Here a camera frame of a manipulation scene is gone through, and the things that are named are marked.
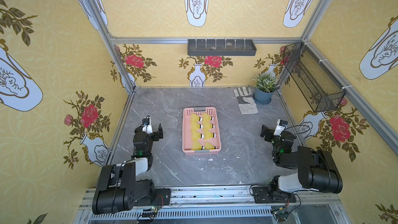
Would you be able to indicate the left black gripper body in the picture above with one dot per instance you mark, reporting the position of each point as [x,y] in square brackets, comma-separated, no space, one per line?
[154,134]

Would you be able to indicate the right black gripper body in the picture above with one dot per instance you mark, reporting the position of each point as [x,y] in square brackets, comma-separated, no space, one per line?
[270,135]

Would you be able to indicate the pink perforated storage basket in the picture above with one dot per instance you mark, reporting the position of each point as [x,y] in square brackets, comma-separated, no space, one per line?
[187,141]

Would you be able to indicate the yellow shuttlecock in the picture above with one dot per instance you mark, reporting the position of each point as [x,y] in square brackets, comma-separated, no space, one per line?
[196,135]
[208,125]
[207,118]
[209,135]
[196,146]
[209,146]
[195,118]
[196,126]

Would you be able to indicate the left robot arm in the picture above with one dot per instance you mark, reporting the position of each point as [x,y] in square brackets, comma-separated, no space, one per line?
[117,189]

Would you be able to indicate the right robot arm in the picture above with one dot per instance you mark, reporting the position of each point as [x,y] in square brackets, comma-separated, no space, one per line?
[315,169]

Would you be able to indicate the grey white work glove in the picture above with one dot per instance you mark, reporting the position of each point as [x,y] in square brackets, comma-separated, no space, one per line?
[245,100]

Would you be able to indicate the green plant in blue pot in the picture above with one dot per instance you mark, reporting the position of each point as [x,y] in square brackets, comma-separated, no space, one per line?
[266,85]

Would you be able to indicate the small circuit board left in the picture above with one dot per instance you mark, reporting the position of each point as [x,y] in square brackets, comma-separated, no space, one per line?
[149,213]

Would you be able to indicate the small circuit board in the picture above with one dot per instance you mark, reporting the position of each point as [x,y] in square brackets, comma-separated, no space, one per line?
[280,215]
[149,213]

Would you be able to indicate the small circuit board right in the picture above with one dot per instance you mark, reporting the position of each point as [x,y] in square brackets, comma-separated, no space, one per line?
[280,215]

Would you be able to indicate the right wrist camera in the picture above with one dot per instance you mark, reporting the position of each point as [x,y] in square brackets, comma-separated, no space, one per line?
[280,127]

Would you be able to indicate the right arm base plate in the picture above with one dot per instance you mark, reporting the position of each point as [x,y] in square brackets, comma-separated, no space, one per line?
[271,193]

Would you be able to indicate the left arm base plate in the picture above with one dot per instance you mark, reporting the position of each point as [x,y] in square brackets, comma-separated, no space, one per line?
[158,196]

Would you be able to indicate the black wire mesh basket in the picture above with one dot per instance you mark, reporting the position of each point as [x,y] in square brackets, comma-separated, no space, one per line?
[318,85]

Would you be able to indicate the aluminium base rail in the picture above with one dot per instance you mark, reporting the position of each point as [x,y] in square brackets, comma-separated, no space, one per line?
[227,201]

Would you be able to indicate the grey wall shelf tray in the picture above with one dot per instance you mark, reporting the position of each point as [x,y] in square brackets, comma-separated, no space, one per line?
[221,47]

